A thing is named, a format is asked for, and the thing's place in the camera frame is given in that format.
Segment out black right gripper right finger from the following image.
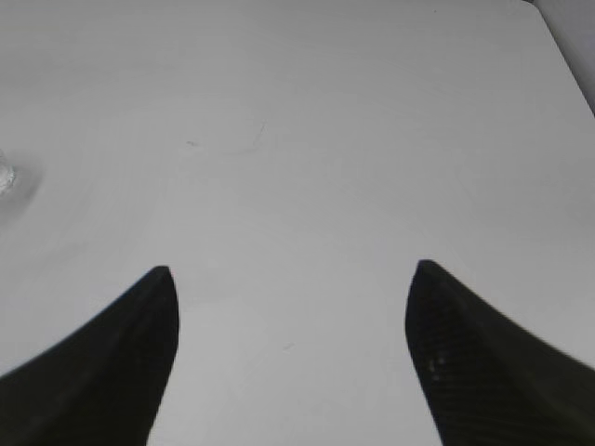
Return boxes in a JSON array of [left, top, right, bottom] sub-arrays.
[[404, 259, 594, 445]]

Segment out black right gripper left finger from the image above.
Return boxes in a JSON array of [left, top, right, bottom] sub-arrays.
[[1, 266, 179, 445]]

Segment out transparent plastic cup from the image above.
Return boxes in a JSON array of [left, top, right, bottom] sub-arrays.
[[0, 151, 18, 196]]

